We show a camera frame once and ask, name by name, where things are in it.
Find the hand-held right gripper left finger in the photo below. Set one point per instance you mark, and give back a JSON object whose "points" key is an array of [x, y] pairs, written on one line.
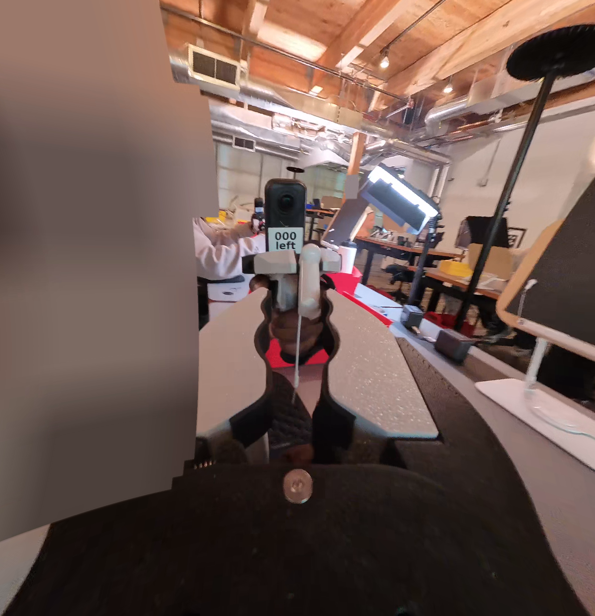
{"points": [[225, 375]]}

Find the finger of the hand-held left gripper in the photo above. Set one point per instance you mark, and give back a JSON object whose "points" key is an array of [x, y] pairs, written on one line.
{"points": [[276, 262], [330, 260]]}

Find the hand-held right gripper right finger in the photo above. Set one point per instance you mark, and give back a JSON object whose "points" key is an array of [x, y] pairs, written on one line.
{"points": [[374, 375]]}

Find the person's left hand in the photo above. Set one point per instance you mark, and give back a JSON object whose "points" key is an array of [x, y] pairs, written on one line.
{"points": [[283, 337]]}

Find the white bottle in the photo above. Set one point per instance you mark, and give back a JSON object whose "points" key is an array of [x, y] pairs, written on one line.
{"points": [[348, 255]]}

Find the red plastic bin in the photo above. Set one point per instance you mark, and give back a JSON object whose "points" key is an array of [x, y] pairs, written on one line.
{"points": [[348, 285]]}

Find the black board on white stand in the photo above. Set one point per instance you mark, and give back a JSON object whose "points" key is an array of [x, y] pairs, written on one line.
{"points": [[348, 219], [571, 269]]}

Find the black power adapter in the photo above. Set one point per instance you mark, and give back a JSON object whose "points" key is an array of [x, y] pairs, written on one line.
{"points": [[452, 345], [414, 316]]}

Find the black office chair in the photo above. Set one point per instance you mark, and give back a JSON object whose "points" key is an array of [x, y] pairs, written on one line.
{"points": [[399, 279]]}

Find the wooden desk with black legs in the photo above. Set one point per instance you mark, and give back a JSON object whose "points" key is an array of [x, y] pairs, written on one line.
{"points": [[403, 244], [451, 281]]}

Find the studio light panel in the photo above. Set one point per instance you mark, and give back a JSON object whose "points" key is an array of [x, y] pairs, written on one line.
{"points": [[398, 192]]}

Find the yellow box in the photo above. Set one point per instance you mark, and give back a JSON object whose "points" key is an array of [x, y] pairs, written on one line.
{"points": [[455, 269]]}

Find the white air vent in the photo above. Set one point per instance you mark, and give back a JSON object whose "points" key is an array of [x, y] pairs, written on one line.
{"points": [[213, 67]]}

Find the cardboard box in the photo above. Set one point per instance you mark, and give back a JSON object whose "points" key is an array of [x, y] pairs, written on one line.
{"points": [[490, 262]]}

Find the black pole with round disc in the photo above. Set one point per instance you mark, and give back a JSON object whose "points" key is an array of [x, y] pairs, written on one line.
{"points": [[557, 50]]}

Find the silver air duct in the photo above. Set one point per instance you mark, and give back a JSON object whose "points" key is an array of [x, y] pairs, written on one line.
{"points": [[278, 101]]}

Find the framed wall picture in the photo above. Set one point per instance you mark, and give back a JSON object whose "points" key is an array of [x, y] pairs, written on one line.
{"points": [[517, 237]]}

